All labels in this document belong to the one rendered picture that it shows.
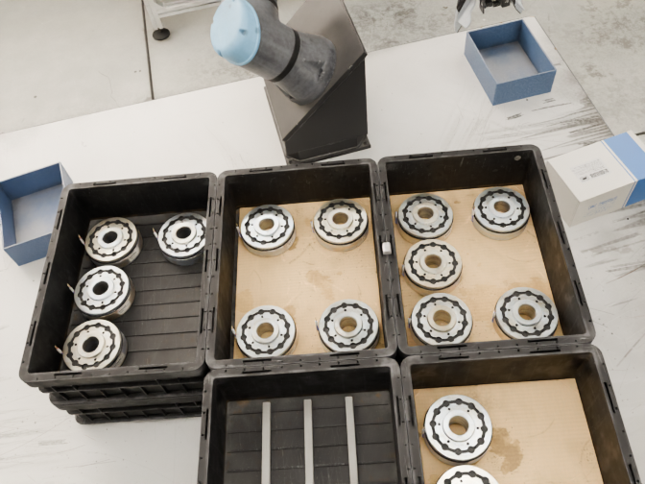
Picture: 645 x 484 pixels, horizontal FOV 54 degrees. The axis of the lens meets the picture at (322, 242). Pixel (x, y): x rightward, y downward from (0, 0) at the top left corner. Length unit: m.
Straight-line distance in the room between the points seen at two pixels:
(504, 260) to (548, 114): 0.53
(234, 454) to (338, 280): 0.35
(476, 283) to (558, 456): 0.32
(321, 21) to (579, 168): 0.63
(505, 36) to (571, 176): 0.52
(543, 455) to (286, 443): 0.40
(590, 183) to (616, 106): 1.36
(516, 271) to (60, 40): 2.59
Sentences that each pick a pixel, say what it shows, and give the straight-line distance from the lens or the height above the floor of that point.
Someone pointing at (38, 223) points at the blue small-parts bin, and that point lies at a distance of 1.60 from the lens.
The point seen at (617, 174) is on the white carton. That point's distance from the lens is 1.43.
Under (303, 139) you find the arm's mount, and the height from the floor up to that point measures 0.78.
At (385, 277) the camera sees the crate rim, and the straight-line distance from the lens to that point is 1.06.
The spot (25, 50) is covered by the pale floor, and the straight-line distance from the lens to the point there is 3.36.
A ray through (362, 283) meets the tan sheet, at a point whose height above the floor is 0.83.
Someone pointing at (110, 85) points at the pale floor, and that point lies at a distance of 2.98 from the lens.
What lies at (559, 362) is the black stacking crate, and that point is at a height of 0.90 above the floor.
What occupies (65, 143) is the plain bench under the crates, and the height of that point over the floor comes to 0.70.
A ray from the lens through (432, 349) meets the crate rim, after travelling 1.00.
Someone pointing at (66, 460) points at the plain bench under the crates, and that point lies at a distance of 1.31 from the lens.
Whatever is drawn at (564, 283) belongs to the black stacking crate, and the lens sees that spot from 1.12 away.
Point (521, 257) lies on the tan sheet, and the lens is 1.22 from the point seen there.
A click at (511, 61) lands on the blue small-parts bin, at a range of 1.75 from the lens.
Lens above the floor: 1.84
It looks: 56 degrees down
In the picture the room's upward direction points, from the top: 9 degrees counter-clockwise
